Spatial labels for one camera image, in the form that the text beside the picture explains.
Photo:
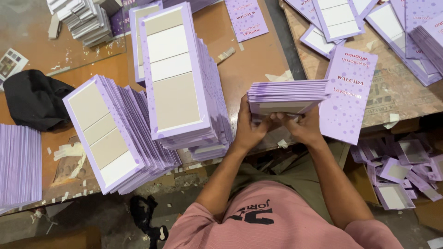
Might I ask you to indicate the person's left hand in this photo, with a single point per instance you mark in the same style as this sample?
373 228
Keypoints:
247 131

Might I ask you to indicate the person's right hand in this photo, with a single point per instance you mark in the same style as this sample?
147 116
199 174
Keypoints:
306 129

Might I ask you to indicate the small purple card bundle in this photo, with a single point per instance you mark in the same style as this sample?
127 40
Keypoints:
287 95

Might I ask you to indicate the person's olive trousers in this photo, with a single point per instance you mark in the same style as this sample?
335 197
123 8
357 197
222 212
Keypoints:
297 173

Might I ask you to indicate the large purple dotted printed card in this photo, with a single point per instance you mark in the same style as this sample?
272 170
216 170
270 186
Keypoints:
348 100

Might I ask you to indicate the brown cardboard sheet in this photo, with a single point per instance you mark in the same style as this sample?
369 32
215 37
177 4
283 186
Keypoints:
387 93

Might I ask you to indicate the tall upright purple panel stack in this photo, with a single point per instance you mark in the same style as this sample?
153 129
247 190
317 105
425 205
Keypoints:
174 76

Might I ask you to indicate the person's pink shirt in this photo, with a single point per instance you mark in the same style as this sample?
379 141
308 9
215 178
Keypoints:
277 221

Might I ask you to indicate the carton of purple trays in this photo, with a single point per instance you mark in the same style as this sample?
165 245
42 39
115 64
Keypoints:
398 169

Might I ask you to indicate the small purple dotted printed card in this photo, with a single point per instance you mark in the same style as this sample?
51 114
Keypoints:
246 19

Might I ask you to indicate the black rag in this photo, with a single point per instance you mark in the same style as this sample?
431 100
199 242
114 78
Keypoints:
147 218

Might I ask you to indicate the heap of purple panels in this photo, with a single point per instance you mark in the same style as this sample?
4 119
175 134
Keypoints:
398 31

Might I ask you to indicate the leaning purple panel stack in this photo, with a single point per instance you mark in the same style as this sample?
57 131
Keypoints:
110 135

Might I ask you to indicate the low purple panel stack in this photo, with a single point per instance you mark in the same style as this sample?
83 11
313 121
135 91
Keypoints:
135 45

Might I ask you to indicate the stack of white grey boards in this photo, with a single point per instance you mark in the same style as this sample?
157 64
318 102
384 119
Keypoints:
84 20

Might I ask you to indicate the black cloth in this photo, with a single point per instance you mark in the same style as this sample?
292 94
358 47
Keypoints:
34 98

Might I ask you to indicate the edge-on purple panel stack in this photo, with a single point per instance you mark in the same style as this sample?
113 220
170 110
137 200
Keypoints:
19 166

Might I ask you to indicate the printed paper sheet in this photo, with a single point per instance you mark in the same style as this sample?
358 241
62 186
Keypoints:
10 65

